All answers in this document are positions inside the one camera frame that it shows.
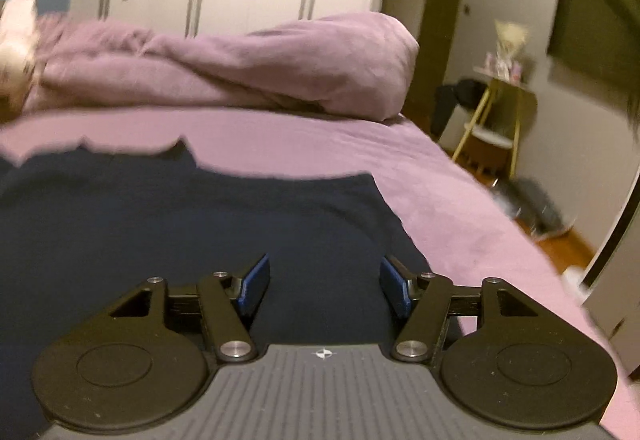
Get dark navy zip jacket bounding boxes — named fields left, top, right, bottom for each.
left=0, top=135, right=434, bottom=440

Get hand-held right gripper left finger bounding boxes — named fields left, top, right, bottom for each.
left=102, top=254, right=272, bottom=364

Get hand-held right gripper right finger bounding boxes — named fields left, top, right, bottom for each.
left=379, top=255, right=547, bottom=364

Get bed with pink sheet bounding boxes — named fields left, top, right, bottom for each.
left=0, top=103, right=640, bottom=440

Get dark clothes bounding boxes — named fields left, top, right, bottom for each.
left=430, top=78, right=489, bottom=139

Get small white round object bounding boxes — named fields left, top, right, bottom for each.
left=561, top=267, right=586, bottom=293

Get wall-mounted television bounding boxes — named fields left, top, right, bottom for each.
left=545, top=0, right=640, bottom=87

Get white plush toy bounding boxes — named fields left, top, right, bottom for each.
left=0, top=0, right=42, bottom=114

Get side table with gold legs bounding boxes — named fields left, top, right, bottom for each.
left=451, top=65, right=539, bottom=182

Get grey drawer cabinet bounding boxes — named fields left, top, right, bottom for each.
left=582, top=193, right=640, bottom=351

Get purple duvet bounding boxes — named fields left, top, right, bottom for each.
left=20, top=10, right=421, bottom=124

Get plastic bag with dark clothes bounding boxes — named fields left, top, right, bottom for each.
left=492, top=177, right=576, bottom=238

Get round brown basket white lid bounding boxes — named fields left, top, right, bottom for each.
left=466, top=123, right=517, bottom=177

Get wrapped flower bouquet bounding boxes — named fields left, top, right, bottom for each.
left=482, top=19, right=531, bottom=84

